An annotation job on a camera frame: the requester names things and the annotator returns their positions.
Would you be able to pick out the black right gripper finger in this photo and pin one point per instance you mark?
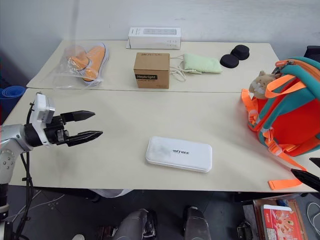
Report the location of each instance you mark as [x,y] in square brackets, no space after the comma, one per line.
[316,162]
[308,178]

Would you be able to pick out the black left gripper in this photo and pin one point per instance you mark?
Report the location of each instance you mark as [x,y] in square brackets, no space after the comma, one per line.
[56,130]

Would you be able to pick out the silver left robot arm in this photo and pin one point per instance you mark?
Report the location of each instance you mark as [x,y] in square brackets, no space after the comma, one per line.
[12,136]

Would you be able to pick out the orange and teal backpack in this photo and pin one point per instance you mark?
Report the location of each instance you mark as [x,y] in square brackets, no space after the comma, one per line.
[292,117]

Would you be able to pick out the white case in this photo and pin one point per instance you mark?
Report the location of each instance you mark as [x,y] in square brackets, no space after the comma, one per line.
[178,154]

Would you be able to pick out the red printed box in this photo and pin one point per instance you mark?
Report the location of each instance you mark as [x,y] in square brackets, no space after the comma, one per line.
[282,222]

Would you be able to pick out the orange shoes in plastic bag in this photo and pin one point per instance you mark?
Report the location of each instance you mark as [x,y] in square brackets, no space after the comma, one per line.
[72,75]

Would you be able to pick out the orange slipper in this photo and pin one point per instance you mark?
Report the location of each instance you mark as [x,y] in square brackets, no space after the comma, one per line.
[96,53]
[92,73]

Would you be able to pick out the red box on floor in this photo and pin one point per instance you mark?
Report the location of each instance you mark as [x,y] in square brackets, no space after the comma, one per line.
[256,217]

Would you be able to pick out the blue rolled mat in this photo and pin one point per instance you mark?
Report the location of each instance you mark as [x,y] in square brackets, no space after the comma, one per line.
[10,97]

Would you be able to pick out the brown cardboard box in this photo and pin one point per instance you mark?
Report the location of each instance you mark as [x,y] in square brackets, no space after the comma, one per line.
[151,71]

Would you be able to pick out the beige plush toy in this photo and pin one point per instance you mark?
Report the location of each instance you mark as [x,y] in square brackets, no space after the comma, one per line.
[261,83]

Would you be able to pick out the dark grey rounded shape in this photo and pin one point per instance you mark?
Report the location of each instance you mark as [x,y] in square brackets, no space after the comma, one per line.
[196,223]
[136,225]

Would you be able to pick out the long white cardboard box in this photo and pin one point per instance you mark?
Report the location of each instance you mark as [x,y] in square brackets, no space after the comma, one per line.
[155,37]

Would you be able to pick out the black round foam pad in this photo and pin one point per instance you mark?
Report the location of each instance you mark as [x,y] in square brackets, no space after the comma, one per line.
[229,61]
[240,51]

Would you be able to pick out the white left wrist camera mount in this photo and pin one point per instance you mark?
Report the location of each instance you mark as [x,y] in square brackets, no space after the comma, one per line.
[43,107]

